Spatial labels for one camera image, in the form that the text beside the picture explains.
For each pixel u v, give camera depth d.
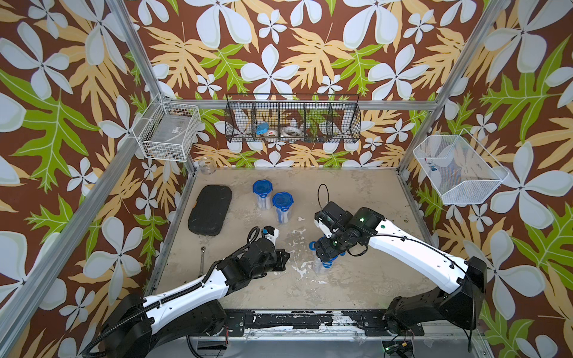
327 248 0.66
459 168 0.82
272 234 0.73
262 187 0.96
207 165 1.23
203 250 0.91
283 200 0.95
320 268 0.84
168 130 0.86
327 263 0.72
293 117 0.97
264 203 1.01
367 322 0.74
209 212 0.97
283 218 0.96
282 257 0.65
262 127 0.96
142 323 0.41
